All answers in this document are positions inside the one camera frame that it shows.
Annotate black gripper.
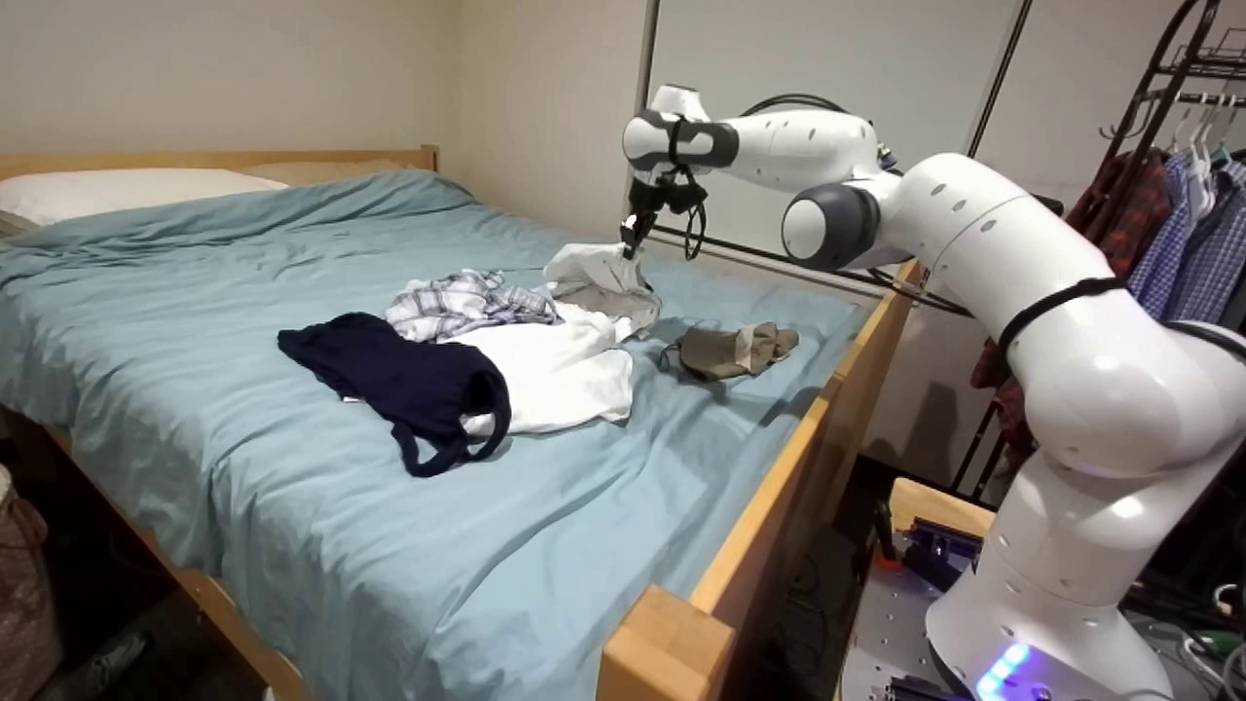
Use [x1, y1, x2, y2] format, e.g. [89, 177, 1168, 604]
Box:
[615, 167, 713, 264]

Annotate white shorts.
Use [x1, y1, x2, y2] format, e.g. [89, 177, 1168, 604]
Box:
[536, 238, 667, 348]

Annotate grey hat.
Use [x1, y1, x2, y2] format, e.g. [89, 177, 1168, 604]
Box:
[650, 321, 805, 386]

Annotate blue plaid shorts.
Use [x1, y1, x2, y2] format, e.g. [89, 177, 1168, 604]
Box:
[380, 264, 564, 348]

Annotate white shirt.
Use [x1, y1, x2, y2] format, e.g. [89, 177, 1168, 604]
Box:
[452, 295, 643, 443]

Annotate navy blue garment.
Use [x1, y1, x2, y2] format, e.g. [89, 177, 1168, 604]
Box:
[271, 308, 519, 483]

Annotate wooden side table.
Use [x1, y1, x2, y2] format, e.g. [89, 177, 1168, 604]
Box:
[883, 472, 1000, 544]

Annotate red plaid hanging shirt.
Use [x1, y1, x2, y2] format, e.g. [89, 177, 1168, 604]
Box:
[968, 144, 1174, 460]

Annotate light blue bed sheet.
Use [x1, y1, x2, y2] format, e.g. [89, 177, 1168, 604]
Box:
[0, 167, 904, 701]

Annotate white pillow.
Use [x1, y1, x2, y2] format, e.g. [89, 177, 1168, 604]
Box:
[0, 164, 293, 233]

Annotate light blue hanging shirt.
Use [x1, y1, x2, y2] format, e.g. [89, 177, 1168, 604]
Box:
[1121, 137, 1218, 325]

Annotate dark metal clothes rack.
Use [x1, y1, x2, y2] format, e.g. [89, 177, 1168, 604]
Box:
[950, 0, 1246, 516]

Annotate blue striped hanging shirt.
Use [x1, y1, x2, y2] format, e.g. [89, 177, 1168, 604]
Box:
[1162, 154, 1246, 335]

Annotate brown bag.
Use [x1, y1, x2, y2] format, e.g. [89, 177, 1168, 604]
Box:
[0, 464, 71, 701]

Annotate wooden bed frame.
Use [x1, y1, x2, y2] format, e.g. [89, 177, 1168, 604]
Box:
[0, 142, 935, 701]

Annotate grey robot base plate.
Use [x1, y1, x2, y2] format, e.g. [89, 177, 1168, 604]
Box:
[834, 560, 996, 701]

